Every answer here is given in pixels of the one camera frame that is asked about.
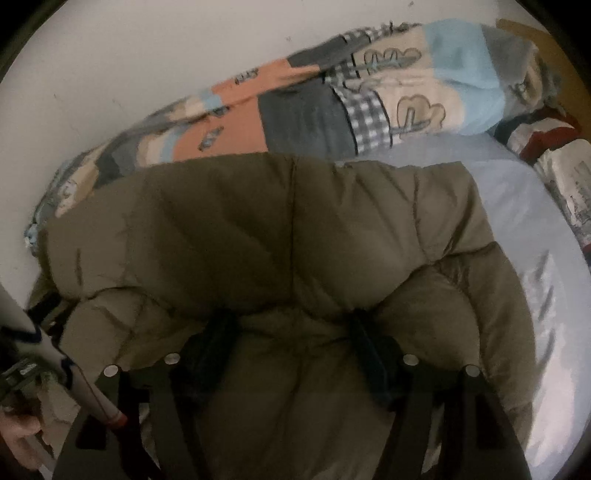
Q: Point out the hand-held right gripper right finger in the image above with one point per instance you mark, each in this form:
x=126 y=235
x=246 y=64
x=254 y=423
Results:
x=371 y=362

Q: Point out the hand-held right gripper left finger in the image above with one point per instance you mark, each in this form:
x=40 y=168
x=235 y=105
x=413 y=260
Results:
x=214 y=355

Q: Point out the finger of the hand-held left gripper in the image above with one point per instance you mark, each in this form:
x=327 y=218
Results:
x=46 y=310

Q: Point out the olive hooded puffer jacket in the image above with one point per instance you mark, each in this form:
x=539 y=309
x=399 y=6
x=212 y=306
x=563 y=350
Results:
x=300 y=258

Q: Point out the person's left hand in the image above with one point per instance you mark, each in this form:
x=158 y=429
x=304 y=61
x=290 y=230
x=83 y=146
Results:
x=16 y=434

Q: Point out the light blue cloud bed sheet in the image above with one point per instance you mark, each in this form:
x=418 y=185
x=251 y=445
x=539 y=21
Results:
x=531 y=221

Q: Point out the patchwork printed blanket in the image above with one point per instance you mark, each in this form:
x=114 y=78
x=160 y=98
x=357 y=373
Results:
x=300 y=106

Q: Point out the star and tower print pillow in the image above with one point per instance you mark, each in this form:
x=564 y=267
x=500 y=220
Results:
x=561 y=166

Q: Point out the wooden headboard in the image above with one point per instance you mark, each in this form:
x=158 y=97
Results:
x=554 y=50

